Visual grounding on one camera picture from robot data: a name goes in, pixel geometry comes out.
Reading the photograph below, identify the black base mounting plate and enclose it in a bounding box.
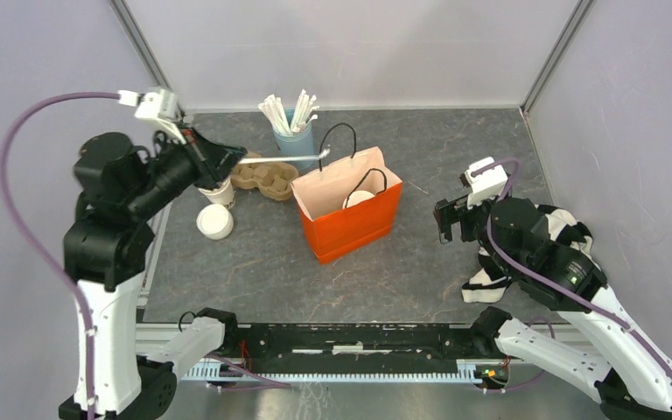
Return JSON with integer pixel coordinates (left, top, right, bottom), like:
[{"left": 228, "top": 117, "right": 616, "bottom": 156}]
[{"left": 216, "top": 323, "right": 505, "bottom": 375}]

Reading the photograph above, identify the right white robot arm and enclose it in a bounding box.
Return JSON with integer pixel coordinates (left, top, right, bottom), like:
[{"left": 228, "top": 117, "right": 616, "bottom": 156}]
[{"left": 433, "top": 196, "right": 672, "bottom": 419}]

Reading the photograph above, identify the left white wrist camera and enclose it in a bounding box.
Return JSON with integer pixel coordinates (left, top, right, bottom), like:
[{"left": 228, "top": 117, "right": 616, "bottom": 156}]
[{"left": 117, "top": 87, "right": 186, "bottom": 144}]

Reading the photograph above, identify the orange paper bag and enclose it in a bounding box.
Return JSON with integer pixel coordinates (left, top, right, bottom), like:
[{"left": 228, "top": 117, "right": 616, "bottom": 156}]
[{"left": 291, "top": 122, "right": 403, "bottom": 264}]

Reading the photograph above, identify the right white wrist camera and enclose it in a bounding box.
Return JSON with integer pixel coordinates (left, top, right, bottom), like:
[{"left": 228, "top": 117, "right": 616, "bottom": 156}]
[{"left": 460, "top": 157, "right": 508, "bottom": 209}]

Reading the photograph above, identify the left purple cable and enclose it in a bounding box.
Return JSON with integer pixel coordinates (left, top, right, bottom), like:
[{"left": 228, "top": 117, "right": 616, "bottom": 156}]
[{"left": 0, "top": 92, "right": 294, "bottom": 420}]

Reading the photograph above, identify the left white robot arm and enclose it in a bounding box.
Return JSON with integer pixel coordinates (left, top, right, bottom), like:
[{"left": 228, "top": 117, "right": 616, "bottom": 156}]
[{"left": 59, "top": 128, "right": 247, "bottom": 419}]

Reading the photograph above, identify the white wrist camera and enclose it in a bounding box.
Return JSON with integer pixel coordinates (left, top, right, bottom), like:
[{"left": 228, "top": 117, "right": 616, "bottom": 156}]
[
  {"left": 460, "top": 157, "right": 508, "bottom": 209},
  {"left": 117, "top": 87, "right": 186, "bottom": 144}
]

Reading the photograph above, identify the blue straw holder cup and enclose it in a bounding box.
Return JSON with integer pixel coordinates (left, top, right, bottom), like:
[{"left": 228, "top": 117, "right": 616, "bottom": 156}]
[{"left": 273, "top": 108, "right": 317, "bottom": 172}]

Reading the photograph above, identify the single white straw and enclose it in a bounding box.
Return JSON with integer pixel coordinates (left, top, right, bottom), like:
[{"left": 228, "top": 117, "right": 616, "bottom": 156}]
[{"left": 239, "top": 148, "right": 331, "bottom": 165}]

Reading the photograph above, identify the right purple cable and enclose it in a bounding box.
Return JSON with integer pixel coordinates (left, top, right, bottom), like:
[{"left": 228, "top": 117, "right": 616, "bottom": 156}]
[{"left": 469, "top": 157, "right": 672, "bottom": 420}]

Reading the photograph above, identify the stack of paper cups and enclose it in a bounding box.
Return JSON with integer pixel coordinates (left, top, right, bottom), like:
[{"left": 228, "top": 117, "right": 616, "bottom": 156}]
[{"left": 198, "top": 178, "right": 235, "bottom": 209}]

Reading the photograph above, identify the purple cable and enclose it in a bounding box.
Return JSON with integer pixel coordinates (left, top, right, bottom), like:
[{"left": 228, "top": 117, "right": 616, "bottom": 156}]
[
  {"left": 469, "top": 157, "right": 672, "bottom": 420},
  {"left": 0, "top": 92, "right": 294, "bottom": 420}
]

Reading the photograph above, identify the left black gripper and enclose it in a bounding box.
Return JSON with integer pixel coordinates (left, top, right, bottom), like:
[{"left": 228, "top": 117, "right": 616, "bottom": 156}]
[{"left": 130, "top": 119, "right": 251, "bottom": 214}]

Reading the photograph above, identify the white plastic cup lid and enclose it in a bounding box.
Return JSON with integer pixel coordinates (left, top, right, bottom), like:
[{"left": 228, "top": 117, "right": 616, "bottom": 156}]
[{"left": 342, "top": 190, "right": 375, "bottom": 209}]

